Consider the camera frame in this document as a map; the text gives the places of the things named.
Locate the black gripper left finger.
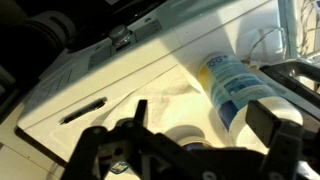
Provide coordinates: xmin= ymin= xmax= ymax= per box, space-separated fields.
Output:
xmin=61 ymin=99 xmax=221 ymax=180

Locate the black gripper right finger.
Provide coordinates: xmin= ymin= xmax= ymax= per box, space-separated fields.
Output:
xmin=245 ymin=99 xmax=320 ymax=180

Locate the black ballpoint pen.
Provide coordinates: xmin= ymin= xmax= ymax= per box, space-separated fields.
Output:
xmin=59 ymin=96 xmax=108 ymax=126

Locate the white paper towel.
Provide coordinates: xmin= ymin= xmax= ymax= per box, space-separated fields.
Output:
xmin=99 ymin=64 xmax=224 ymax=158

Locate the round white blue lunchbox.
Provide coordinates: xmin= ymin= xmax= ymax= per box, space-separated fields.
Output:
xmin=164 ymin=124 xmax=216 ymax=153

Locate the black silver clothes iron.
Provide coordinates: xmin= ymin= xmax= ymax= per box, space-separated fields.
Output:
xmin=259 ymin=58 xmax=320 ymax=111

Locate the white wipes canister blue label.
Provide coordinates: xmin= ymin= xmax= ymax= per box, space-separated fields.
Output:
xmin=198 ymin=53 xmax=304 ymax=154

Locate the white front-load washing machine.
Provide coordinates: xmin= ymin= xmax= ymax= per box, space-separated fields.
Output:
xmin=16 ymin=0 xmax=320 ymax=180

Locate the white braided iron cord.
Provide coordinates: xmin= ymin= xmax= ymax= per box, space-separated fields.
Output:
xmin=246 ymin=26 xmax=288 ymax=68

